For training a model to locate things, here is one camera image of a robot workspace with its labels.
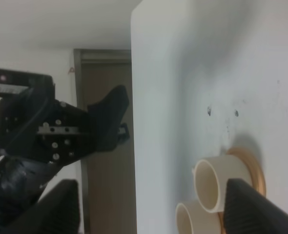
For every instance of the far orange saucer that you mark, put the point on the far orange saucer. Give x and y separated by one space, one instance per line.
255 170

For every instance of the brown door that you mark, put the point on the brown door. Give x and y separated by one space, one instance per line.
108 179

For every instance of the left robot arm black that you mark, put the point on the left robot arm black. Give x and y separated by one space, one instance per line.
22 182

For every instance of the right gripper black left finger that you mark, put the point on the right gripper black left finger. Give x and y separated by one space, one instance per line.
57 213

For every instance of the white teacup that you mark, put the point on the white teacup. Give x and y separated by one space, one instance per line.
191 218
210 180

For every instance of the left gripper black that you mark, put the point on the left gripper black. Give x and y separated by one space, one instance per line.
35 126

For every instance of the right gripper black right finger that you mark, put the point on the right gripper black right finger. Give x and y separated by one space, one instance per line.
248 212

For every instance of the far white teacup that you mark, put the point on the far white teacup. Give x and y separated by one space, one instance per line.
210 180

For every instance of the near white teacup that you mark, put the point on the near white teacup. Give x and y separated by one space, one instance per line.
191 218

